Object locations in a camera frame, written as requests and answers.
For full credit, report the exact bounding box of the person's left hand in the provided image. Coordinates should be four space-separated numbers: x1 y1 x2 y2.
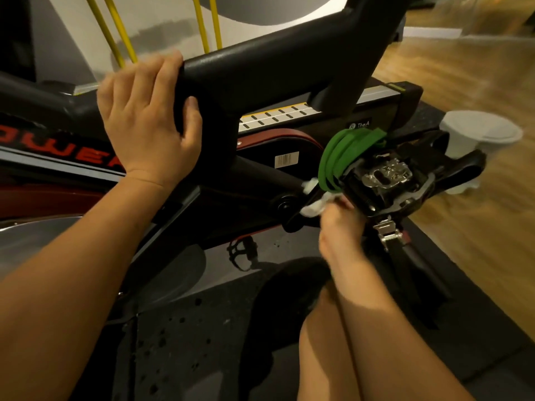
97 50 204 191

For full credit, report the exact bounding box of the person's left forearm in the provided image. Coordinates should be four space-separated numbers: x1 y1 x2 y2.
0 173 178 401

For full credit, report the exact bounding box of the black exercise bike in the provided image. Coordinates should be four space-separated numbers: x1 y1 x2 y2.
0 0 425 326

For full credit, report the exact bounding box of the white cleaning cloth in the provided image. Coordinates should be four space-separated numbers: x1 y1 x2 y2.
300 177 341 218

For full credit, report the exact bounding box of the yellow rod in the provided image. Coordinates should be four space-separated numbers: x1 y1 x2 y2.
84 0 126 69
102 0 138 65
208 0 223 50
192 0 211 55

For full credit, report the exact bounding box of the white plastic container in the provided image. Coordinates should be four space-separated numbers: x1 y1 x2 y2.
439 110 524 196

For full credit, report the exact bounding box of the person's right hand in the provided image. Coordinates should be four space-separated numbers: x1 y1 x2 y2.
318 196 369 268

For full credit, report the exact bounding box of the person's right forearm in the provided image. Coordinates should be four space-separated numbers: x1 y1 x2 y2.
328 248 475 401

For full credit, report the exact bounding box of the green resistance band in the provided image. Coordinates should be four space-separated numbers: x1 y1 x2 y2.
318 127 388 193

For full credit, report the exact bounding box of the black pedal strap metal buckle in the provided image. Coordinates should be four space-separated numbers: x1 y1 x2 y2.
364 215 452 330

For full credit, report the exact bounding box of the black rubber floor mat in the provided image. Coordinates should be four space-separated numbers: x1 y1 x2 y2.
71 100 535 401

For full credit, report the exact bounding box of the black pedal with metal clip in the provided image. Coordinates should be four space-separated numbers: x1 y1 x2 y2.
341 131 487 217

